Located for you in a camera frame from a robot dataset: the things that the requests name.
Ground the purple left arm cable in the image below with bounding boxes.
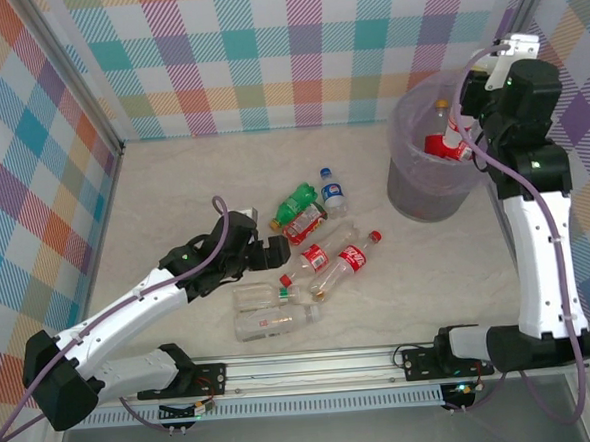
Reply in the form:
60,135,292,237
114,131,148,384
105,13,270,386
0,194,244,442

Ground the clear bottle large red label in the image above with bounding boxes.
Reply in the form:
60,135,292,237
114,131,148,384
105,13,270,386
422,112,476,165

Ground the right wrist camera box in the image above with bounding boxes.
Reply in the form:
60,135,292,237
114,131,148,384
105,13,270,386
481,32,543,92

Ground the white slotted cable duct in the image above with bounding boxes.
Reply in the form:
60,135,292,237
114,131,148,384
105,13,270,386
68,384,446,430

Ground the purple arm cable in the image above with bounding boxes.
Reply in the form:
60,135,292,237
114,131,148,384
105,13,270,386
427,37,590,433
0,194,244,442

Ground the green plastic bottle yellow cap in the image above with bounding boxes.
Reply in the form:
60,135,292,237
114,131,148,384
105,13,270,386
266,181,320,233

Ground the crushed bottle red yellow label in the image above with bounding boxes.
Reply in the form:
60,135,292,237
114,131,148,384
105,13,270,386
281,202,330,247

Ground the small Pepsi bottle blue cap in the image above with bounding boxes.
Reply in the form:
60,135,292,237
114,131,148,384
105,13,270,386
318,166,350,220

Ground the Coca-Cola bottle red cap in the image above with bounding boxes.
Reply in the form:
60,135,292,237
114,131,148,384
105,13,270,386
275,221,363,288
306,229,387,302

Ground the small connector with wires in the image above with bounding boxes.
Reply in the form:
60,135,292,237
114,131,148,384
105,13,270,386
442,378,488,413
158,398,219,425

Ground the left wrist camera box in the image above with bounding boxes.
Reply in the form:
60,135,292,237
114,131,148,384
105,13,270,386
236,207,260,230

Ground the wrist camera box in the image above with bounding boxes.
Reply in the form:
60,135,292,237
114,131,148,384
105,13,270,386
236,207,260,230
481,32,543,92

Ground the clear bottle green white label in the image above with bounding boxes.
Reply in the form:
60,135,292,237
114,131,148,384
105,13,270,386
231,279,303,314

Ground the grey metal panel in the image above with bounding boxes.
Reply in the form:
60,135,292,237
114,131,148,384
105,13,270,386
51,397,590,442

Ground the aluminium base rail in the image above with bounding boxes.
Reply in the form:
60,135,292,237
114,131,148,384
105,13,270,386
41,333,590,412

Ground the translucent purple trash bin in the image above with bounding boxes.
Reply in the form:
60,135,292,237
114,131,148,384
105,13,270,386
380,76,491,225

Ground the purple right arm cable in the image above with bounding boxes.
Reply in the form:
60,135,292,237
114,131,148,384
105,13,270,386
427,37,590,433

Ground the clear bottle small red print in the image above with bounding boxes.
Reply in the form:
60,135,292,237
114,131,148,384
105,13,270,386
232,303,324,344

